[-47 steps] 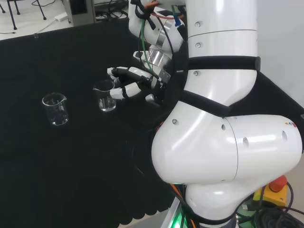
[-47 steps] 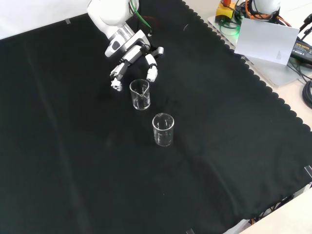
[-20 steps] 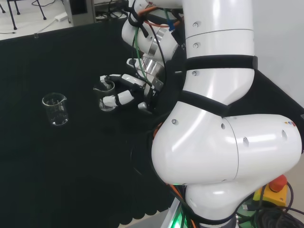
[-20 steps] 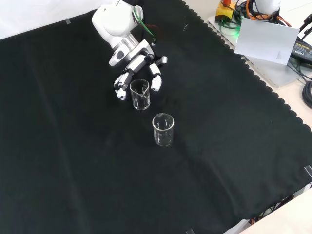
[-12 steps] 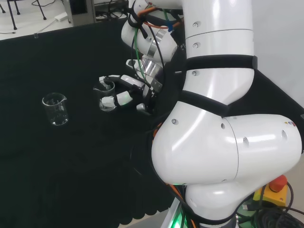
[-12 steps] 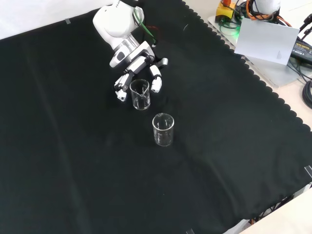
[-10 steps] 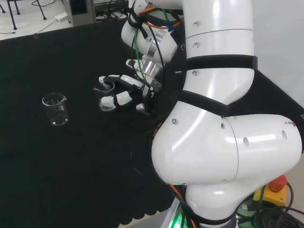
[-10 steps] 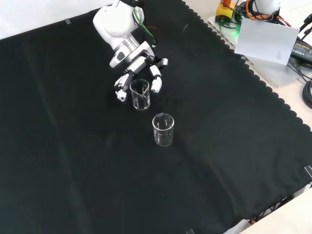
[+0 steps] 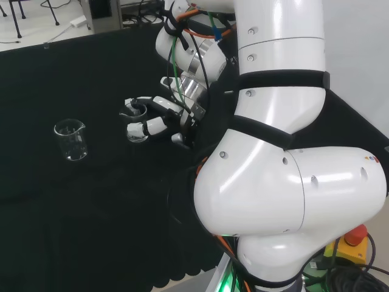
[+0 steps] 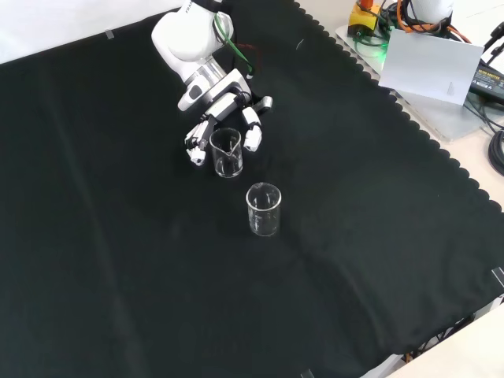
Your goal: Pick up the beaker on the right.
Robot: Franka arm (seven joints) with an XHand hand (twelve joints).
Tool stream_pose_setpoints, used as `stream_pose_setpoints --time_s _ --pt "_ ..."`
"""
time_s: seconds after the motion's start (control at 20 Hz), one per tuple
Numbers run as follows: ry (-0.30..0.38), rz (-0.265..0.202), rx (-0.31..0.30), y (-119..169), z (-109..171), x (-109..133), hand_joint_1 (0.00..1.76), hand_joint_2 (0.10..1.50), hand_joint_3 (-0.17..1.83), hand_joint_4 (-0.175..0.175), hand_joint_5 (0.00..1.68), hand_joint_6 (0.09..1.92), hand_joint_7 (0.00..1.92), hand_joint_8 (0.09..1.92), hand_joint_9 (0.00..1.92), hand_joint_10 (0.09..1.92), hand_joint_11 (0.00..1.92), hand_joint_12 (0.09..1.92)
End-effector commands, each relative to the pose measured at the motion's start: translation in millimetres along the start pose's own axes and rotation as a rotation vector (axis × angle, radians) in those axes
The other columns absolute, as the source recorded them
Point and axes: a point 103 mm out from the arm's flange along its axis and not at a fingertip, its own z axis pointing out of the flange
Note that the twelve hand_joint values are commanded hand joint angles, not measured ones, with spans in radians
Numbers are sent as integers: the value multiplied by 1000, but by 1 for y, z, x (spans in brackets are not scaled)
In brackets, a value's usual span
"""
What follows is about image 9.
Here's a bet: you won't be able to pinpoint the grey cabinet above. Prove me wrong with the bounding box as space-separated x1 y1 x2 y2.
84 0 123 32

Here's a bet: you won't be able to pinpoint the black bench cloth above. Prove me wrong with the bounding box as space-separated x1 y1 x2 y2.
0 26 389 288

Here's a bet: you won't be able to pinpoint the black cable bundle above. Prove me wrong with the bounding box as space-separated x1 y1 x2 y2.
327 263 389 292

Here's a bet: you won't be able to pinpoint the clear glass beaker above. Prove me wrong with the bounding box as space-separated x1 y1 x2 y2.
53 119 89 162
119 105 150 143

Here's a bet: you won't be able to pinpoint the grey base plate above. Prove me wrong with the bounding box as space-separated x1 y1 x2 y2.
208 254 235 292

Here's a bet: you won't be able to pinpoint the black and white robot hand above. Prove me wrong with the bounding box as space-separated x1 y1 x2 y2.
124 96 205 150

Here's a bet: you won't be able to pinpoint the orange cable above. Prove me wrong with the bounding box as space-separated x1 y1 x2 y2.
212 234 255 288

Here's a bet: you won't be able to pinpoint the green cable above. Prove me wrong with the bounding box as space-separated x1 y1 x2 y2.
167 35 196 114

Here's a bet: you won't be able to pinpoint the black tripod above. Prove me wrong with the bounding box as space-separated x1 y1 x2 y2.
0 0 61 39

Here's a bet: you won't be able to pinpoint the yellow stop button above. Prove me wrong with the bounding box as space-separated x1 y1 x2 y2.
323 224 370 266

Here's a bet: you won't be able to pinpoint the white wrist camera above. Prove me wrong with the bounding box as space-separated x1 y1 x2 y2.
160 76 185 94

